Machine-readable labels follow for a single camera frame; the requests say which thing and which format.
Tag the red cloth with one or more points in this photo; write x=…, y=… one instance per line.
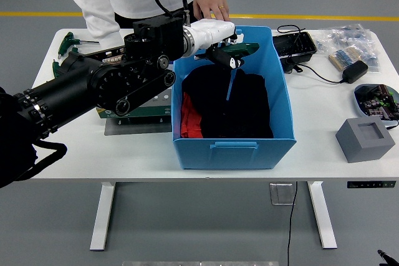
x=190, y=116

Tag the black table control panel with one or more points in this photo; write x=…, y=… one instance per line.
x=371, y=184

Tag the electronic parts pile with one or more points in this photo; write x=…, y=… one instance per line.
x=377, y=104

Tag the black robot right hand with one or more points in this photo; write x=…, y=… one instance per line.
x=389, y=261

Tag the clear plastic parts bags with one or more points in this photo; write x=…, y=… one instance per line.
x=349, y=37

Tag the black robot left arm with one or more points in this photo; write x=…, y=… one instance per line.
x=68, y=91

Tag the taped resistor strip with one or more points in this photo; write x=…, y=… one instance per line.
x=341, y=58

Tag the large blue plastic box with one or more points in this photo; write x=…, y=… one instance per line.
x=233, y=157

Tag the black plastic tray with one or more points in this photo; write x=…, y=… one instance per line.
x=293, y=46

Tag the person's right forearm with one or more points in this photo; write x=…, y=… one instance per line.
x=103, y=32

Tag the light blue dish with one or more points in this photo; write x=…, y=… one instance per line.
x=358, y=101

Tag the person's left hand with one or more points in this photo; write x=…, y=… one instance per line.
x=209, y=1

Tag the green metal wrench stand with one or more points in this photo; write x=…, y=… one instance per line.
x=146, y=113

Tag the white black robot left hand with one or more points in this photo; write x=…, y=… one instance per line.
x=212, y=32

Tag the white table leg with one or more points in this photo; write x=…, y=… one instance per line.
x=324, y=222
x=101, y=222

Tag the grey cube box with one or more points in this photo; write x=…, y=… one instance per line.
x=358, y=147

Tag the metal floor socket plate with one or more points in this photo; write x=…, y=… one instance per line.
x=282, y=194

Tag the black cloth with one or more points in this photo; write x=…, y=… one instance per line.
x=249, y=107

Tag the black power adapter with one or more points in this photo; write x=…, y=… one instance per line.
x=355, y=72

